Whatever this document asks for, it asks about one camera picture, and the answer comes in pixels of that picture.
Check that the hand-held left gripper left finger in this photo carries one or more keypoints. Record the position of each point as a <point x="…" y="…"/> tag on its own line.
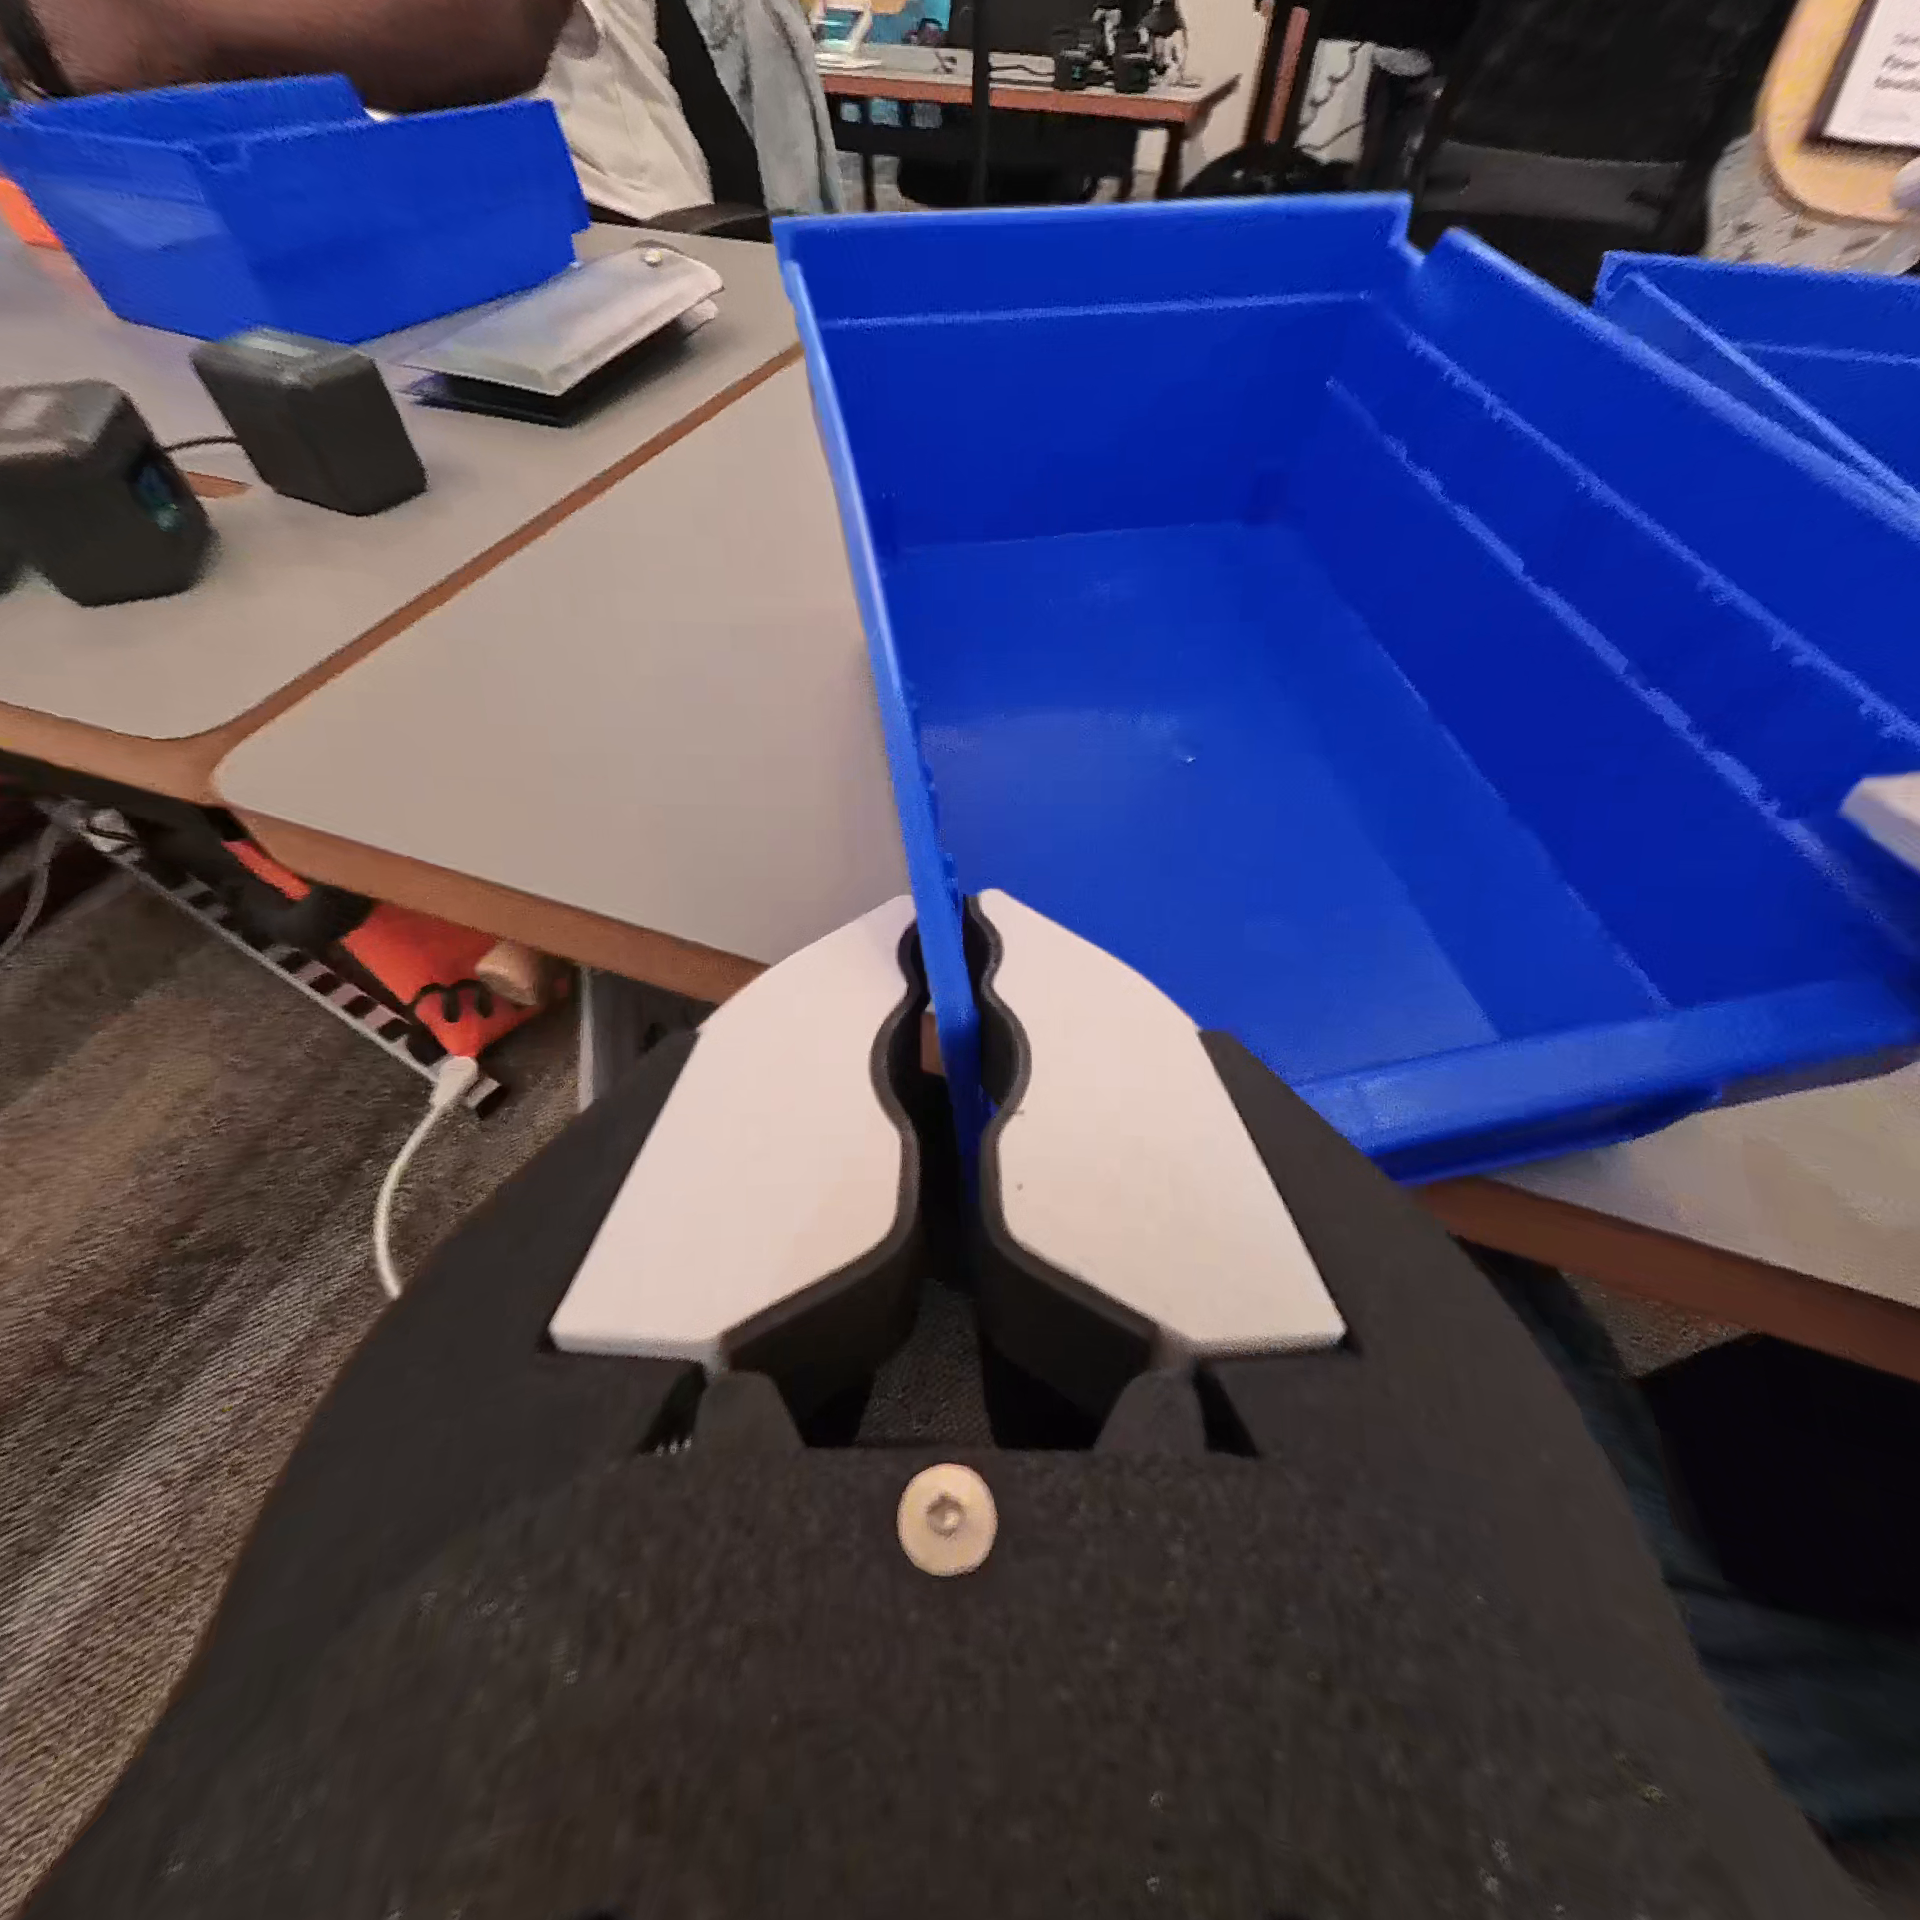
<point x="750" y="1184"/>

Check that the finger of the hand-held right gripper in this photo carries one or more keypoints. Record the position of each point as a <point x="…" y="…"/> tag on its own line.
<point x="1894" y="819"/>

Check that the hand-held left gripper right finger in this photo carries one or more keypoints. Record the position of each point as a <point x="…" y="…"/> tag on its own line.
<point x="1155" y="1184"/>

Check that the blue plastic bin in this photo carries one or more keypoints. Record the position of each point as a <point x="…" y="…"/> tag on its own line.
<point x="149" y="107"/>
<point x="375" y="224"/>
<point x="1771" y="359"/>
<point x="1277" y="751"/>

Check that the grey wood-edged desk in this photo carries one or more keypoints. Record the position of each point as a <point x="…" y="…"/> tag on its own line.
<point x="375" y="569"/>

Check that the wooden document stand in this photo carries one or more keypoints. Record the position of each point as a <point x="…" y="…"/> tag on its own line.
<point x="1793" y="149"/>

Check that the printed instruction sheet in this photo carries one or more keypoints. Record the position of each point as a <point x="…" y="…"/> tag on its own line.
<point x="1883" y="77"/>

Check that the black device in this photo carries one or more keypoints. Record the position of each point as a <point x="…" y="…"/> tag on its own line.
<point x="89" y="495"/>
<point x="317" y="422"/>

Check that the grey pouch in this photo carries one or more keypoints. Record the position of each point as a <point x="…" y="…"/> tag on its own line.
<point x="569" y="324"/>

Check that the grey jacket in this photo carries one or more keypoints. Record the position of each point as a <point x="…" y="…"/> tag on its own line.
<point x="787" y="107"/>

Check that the brown table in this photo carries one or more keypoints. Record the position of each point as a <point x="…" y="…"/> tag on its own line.
<point x="1020" y="91"/>

